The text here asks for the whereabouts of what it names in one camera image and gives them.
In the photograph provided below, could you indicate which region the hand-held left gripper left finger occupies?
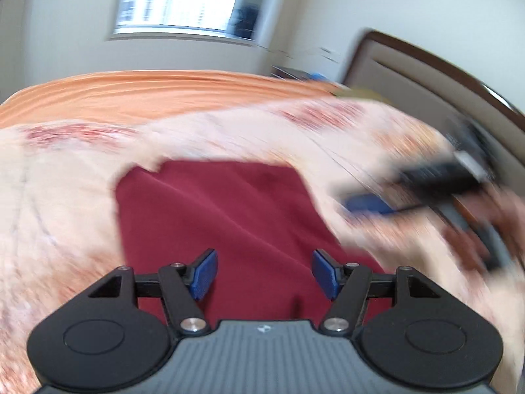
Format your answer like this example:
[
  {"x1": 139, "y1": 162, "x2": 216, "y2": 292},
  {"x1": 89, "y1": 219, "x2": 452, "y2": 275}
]
[{"x1": 88, "y1": 248, "x2": 219, "y2": 336}]

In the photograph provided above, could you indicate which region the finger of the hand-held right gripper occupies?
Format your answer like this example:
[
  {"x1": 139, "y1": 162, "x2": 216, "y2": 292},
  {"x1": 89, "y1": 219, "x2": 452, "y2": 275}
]
[{"x1": 335, "y1": 186, "x2": 413, "y2": 223}]

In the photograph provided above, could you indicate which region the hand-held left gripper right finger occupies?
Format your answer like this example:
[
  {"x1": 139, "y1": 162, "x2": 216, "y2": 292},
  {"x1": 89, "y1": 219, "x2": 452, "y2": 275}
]
[{"x1": 312, "y1": 249, "x2": 440, "y2": 336}]

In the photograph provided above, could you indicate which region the maroon small garment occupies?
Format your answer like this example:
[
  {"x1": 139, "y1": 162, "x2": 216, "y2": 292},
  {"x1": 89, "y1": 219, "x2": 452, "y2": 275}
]
[{"x1": 112, "y1": 158, "x2": 390, "y2": 326}]

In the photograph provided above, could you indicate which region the person's right hand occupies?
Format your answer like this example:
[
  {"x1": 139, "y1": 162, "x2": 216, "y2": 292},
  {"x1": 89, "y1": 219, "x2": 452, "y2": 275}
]
[{"x1": 441, "y1": 186, "x2": 525, "y2": 282}]

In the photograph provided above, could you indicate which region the padded wooden headboard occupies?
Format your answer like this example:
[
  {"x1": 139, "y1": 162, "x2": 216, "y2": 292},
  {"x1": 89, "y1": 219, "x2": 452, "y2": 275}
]
[{"x1": 341, "y1": 29, "x2": 525, "y2": 198}]

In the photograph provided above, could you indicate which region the dark nightstand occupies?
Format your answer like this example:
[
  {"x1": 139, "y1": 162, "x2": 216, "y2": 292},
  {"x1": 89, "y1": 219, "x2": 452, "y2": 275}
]
[{"x1": 270, "y1": 65, "x2": 329, "y2": 83}]

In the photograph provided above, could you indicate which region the floral printed blanket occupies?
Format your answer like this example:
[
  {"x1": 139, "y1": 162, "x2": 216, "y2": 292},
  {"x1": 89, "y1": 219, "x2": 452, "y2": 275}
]
[{"x1": 0, "y1": 98, "x2": 525, "y2": 394}]

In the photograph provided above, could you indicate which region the orange bed sheet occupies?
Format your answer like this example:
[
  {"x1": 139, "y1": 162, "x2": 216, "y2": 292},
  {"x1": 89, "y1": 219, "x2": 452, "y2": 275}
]
[{"x1": 0, "y1": 70, "x2": 353, "y2": 129}]

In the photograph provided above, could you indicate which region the dark blurred object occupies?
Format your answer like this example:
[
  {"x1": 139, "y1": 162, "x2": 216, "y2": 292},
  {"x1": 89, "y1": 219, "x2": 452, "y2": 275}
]
[{"x1": 227, "y1": 3, "x2": 261, "y2": 42}]

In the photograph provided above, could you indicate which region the window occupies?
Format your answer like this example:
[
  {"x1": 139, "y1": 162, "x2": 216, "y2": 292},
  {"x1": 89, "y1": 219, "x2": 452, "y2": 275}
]
[{"x1": 109, "y1": 0, "x2": 269, "y2": 47}]

